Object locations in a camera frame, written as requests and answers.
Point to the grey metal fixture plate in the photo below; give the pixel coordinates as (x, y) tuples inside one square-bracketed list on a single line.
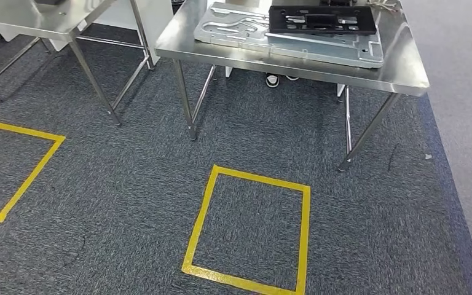
[(321, 49)]

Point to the black plastic licence plate bracket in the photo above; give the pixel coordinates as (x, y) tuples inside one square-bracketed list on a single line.
[(321, 19)]

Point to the stainless steel workbench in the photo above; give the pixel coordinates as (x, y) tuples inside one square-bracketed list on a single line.
[(403, 69)]

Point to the person's foot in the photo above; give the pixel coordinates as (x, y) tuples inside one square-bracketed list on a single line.
[(292, 77), (272, 80)]

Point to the yellow floor tape square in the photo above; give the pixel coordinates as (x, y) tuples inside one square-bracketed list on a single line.
[(203, 228)]

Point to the stainless steel table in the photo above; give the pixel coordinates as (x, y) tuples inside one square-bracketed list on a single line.
[(36, 20)]

